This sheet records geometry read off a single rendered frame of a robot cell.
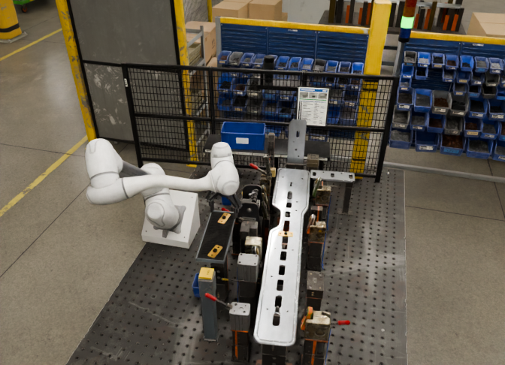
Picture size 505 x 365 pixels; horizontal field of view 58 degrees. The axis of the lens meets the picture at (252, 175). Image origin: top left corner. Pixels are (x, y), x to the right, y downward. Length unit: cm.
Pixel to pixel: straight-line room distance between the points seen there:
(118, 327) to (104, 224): 189
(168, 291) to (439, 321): 197
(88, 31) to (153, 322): 313
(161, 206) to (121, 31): 237
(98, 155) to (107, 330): 93
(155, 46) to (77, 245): 195
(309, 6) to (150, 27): 497
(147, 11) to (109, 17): 41
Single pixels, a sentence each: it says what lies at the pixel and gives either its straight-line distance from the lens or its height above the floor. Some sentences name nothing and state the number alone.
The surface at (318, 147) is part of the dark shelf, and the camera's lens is 330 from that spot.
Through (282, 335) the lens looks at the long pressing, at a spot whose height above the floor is 100.
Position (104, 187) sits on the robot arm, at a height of 147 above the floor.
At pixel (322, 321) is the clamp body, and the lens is 211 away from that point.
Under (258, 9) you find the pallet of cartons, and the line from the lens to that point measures 695.
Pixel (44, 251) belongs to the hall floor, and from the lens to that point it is 428.
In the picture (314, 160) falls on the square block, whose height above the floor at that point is 106.
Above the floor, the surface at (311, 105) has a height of 131.
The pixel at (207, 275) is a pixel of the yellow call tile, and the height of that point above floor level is 116.
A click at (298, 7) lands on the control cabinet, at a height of 48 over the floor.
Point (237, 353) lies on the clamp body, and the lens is 235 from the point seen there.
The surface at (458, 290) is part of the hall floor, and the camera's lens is 395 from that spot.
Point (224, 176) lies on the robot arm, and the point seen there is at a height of 157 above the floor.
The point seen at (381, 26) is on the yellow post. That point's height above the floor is 186.
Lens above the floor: 271
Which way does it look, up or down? 35 degrees down
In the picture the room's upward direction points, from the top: straight up
